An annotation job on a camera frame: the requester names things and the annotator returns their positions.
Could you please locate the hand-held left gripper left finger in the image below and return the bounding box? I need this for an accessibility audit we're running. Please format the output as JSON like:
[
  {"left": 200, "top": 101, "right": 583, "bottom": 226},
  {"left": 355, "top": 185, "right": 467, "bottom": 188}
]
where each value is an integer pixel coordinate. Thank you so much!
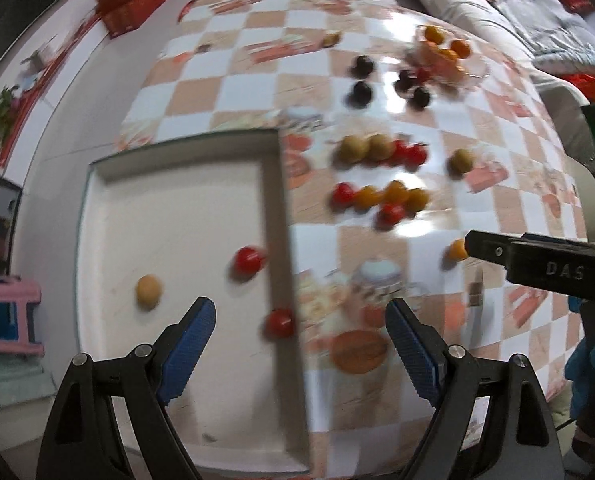
[{"left": 36, "top": 297, "right": 217, "bottom": 480}]

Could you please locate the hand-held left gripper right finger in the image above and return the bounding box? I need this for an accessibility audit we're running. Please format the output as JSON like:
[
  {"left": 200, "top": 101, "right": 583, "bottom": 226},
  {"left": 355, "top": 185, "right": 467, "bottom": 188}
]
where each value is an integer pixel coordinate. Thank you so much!
[{"left": 384, "top": 297, "right": 566, "bottom": 480}]

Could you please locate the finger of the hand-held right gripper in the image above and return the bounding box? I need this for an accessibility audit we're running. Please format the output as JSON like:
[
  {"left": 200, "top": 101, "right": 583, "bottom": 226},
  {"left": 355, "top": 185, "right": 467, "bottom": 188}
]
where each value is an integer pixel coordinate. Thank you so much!
[{"left": 464, "top": 229, "right": 527, "bottom": 269}]

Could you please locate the white shallow tray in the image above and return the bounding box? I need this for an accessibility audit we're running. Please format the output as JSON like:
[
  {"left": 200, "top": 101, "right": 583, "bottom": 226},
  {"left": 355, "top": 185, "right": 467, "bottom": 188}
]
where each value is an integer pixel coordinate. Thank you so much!
[{"left": 75, "top": 127, "right": 314, "bottom": 476}]

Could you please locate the white chair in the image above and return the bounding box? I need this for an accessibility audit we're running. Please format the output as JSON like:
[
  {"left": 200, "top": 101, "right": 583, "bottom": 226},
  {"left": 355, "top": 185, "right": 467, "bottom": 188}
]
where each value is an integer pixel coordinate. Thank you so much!
[{"left": 541, "top": 74, "right": 595, "bottom": 247}]

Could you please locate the pink plastic stool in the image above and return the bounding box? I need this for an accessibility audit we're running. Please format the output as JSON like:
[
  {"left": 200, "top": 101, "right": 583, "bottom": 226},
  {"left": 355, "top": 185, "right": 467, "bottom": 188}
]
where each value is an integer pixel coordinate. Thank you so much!
[{"left": 0, "top": 279, "right": 45, "bottom": 357}]

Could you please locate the green floor mat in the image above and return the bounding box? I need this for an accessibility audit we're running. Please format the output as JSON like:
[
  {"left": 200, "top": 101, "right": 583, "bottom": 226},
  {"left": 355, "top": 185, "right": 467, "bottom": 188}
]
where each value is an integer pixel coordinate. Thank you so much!
[{"left": 0, "top": 354, "right": 56, "bottom": 412}]

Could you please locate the clear plastic container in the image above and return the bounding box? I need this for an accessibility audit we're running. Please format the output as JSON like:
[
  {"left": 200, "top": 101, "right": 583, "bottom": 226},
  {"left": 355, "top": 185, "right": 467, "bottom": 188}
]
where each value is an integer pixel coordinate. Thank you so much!
[{"left": 406, "top": 24, "right": 489, "bottom": 87}]

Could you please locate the grey sofa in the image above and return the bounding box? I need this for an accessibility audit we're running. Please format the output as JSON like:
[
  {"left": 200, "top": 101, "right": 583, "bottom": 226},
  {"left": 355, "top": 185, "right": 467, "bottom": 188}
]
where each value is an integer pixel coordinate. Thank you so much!
[{"left": 410, "top": 0, "right": 595, "bottom": 103}]

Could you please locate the checkered tablecloth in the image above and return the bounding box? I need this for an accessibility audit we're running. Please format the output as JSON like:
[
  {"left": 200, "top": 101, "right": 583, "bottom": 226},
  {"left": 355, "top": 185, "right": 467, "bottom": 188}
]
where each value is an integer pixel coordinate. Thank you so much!
[{"left": 115, "top": 0, "right": 594, "bottom": 480}]

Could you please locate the dark television screen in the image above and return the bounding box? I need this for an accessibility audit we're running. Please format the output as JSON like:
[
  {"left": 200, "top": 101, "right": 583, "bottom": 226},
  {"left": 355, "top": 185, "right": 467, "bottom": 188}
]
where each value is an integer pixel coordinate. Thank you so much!
[{"left": 0, "top": 0, "right": 121, "bottom": 77}]

